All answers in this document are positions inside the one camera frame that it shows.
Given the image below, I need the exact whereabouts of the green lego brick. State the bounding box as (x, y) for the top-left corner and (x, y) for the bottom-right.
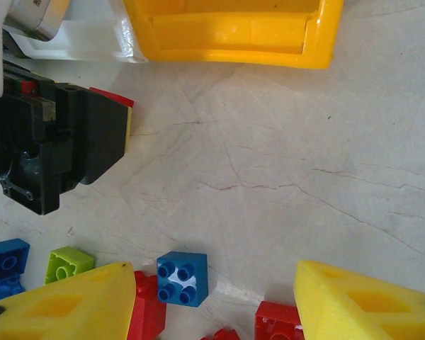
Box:
(44, 246), (96, 285)

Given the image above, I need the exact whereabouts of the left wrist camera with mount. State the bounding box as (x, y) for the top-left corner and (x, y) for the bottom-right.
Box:
(0, 0), (72, 98)

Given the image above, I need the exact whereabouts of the blue lego brick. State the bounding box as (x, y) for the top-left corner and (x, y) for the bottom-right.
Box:
(0, 274), (26, 306)
(156, 251), (209, 307)
(0, 238), (31, 281)

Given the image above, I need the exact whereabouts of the yellow-orange plastic bin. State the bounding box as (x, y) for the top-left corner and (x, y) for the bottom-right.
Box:
(122, 0), (344, 70)

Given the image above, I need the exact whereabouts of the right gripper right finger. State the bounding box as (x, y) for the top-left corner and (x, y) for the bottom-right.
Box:
(293, 260), (425, 340)

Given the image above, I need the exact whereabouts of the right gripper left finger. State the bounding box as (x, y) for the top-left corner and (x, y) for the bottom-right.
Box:
(0, 261), (136, 340)

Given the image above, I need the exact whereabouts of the red lego brick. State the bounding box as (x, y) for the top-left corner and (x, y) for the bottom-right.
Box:
(201, 327), (242, 340)
(254, 300), (305, 340)
(90, 86), (135, 108)
(127, 271), (167, 340)

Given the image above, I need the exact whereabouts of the clear plastic bin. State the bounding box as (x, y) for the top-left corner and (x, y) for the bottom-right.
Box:
(1, 0), (149, 65)

